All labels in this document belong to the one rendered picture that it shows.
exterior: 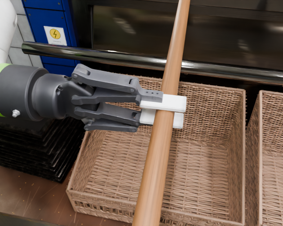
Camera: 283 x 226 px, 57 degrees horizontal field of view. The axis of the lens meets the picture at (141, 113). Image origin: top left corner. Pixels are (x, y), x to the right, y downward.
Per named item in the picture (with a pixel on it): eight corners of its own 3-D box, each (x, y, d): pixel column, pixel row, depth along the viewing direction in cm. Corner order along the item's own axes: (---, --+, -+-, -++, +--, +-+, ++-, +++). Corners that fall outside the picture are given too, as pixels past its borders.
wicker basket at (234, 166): (109, 115, 126) (103, 69, 106) (229, 134, 118) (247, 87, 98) (71, 213, 93) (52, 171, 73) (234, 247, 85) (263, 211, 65)
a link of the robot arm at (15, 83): (5, 132, 45) (-18, 91, 38) (36, 88, 53) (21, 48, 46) (38, 136, 44) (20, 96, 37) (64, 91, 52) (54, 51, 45)
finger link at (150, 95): (131, 93, 42) (130, 78, 39) (163, 97, 41) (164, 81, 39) (129, 99, 41) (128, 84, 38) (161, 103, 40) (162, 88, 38)
